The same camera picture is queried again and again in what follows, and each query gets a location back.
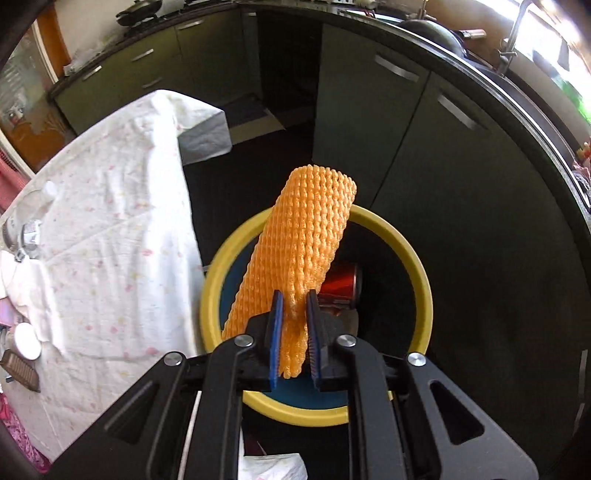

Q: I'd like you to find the green door cabinet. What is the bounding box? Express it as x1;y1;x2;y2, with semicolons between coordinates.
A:
311;23;580;416

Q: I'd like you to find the black frying pan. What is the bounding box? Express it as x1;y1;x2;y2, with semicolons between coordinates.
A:
115;0;167;26

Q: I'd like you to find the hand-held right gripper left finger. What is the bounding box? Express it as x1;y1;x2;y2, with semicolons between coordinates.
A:
46;290;283;480

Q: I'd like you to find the crumpled white tissue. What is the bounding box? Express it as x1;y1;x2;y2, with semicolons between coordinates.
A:
0;251;44;317

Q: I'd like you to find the black wok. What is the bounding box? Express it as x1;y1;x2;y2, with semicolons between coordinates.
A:
406;18;468;57

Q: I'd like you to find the metal kitchen faucet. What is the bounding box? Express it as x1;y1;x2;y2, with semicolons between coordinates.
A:
496;0;534;75

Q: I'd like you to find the orange foam net sleeve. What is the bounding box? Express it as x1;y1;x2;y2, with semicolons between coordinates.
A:
222;165;358;380

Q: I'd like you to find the red metal can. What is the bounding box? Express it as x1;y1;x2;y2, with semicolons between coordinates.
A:
318;264;363;310

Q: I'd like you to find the white round lid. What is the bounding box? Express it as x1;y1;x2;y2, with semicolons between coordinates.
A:
13;323;43;361

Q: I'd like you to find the pink floral cloth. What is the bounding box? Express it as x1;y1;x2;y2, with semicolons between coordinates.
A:
0;392;51;476

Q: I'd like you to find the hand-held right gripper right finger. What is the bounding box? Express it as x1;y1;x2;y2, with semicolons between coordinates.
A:
305;290;541;480

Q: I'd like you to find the yellow plastic bin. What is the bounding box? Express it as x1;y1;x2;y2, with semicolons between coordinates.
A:
199;204;434;428

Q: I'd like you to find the orange glass sliding door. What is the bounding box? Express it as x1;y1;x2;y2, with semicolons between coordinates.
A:
0;7;77;176

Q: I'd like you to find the white paper napkin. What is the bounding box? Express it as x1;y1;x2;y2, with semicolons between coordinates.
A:
240;455;309;480

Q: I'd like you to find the brown ridged wrapper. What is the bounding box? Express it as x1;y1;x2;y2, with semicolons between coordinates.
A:
0;350;42;393

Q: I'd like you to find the clear plastic water bottle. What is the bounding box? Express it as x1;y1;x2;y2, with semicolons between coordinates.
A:
2;181;58;259

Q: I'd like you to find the white floral tablecloth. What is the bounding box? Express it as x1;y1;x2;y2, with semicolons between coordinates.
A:
0;90;232;462

